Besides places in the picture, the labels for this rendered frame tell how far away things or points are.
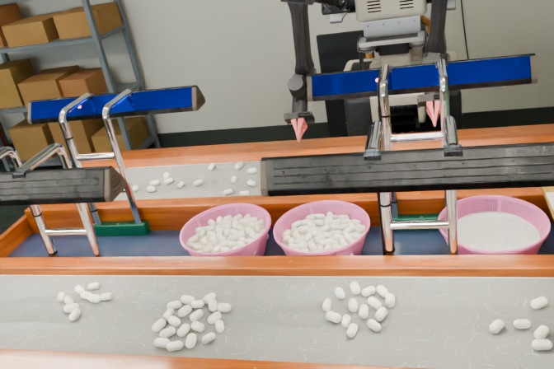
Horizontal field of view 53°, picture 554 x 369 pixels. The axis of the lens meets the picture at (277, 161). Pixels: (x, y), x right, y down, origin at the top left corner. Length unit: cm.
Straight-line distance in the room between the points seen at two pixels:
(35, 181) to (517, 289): 111
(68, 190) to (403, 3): 148
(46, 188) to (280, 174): 56
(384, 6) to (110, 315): 152
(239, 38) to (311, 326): 292
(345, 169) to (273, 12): 281
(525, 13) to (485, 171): 276
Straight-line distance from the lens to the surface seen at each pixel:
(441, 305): 130
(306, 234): 156
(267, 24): 387
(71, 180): 135
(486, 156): 110
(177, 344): 129
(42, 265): 174
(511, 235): 153
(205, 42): 404
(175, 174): 210
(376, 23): 229
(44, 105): 204
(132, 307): 147
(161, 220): 187
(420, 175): 109
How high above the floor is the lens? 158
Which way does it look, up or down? 25 degrees down
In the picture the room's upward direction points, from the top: 10 degrees counter-clockwise
